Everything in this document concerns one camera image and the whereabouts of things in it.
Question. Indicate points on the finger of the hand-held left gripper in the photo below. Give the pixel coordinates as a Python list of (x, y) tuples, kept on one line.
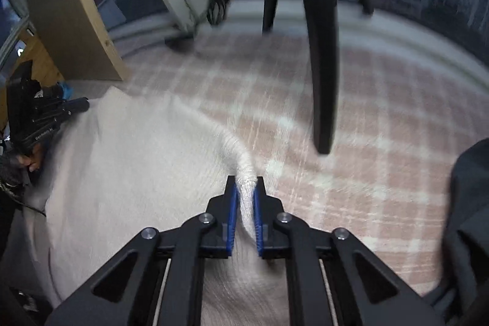
[(74, 105)]

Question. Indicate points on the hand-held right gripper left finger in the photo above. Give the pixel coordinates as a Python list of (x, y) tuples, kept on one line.
[(231, 219)]

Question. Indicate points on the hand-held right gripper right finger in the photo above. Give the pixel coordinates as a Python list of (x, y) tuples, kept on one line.
[(258, 223)]

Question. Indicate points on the white knit sweater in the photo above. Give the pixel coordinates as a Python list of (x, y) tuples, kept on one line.
[(133, 177)]

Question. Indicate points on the dark grey garment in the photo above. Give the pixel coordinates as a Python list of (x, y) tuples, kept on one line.
[(470, 215)]

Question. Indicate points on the person's left hand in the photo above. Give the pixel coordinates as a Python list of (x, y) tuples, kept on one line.
[(35, 158)]

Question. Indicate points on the blue cloth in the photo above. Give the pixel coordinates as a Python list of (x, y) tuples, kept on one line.
[(65, 90)]

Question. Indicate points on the wooden shelf unit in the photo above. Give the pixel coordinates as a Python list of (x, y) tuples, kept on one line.
[(38, 58)]

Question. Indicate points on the light wooden board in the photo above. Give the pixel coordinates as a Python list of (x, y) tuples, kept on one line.
[(68, 13)]

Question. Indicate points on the black tripod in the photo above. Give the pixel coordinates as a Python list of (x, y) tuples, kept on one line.
[(324, 81)]

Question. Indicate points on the pink plaid blanket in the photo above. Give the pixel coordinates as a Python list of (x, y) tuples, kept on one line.
[(382, 119)]

